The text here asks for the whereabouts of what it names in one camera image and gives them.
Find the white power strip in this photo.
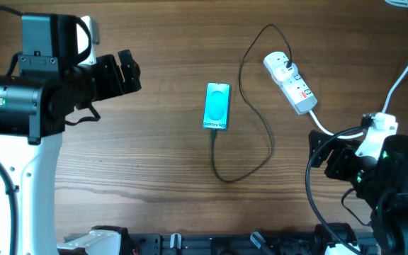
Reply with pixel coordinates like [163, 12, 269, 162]
[263, 52, 317, 117]

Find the teal screen smartphone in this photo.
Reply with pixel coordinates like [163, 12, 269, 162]
[202, 83, 231, 130]

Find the black USB charging cable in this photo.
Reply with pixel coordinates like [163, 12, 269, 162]
[210, 23, 295, 184]

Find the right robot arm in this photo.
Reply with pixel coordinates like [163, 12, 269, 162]
[307, 130, 408, 254]

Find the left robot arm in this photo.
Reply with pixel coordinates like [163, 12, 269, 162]
[0, 13, 141, 254]

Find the white USB charger plug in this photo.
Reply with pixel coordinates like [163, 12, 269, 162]
[272, 63, 298, 86]

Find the white power strip cord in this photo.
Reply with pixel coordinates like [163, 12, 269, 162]
[309, 0, 408, 140]

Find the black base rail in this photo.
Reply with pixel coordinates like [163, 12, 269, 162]
[62, 232, 378, 255]

